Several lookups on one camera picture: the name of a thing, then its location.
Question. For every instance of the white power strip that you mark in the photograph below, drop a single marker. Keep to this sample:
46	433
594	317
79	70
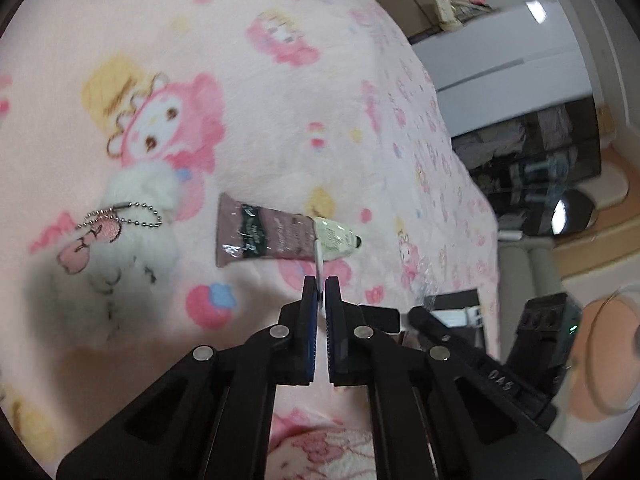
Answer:
510	235

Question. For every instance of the pink printed blanket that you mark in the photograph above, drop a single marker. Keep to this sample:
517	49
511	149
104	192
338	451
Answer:
250	85

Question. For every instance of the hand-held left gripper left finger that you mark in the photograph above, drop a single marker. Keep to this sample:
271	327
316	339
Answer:
311	320

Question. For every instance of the cardboard box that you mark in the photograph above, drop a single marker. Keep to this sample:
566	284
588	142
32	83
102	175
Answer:
410	5

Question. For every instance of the round glass table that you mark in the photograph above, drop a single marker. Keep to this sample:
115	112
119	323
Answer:
575	210

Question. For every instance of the black box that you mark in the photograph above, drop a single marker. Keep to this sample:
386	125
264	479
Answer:
455	300

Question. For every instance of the beige sofa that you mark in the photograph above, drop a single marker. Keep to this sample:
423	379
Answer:
530	280

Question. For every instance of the dark glass cabinet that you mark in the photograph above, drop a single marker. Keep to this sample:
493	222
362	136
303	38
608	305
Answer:
525	150

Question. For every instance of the mauve hand cream tube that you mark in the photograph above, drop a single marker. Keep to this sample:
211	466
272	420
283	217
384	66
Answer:
260	230

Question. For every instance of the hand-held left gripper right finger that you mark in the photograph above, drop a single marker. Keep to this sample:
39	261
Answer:
331	330

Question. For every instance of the white cabinet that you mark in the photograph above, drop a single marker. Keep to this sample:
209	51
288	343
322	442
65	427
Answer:
500	70

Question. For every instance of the peach round object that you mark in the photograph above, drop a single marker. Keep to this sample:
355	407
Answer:
600	360

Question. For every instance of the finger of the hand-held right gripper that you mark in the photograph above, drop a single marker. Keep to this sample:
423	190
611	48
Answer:
440	327
382	319

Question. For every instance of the pale green cream tube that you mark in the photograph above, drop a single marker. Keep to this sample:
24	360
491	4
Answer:
337	237

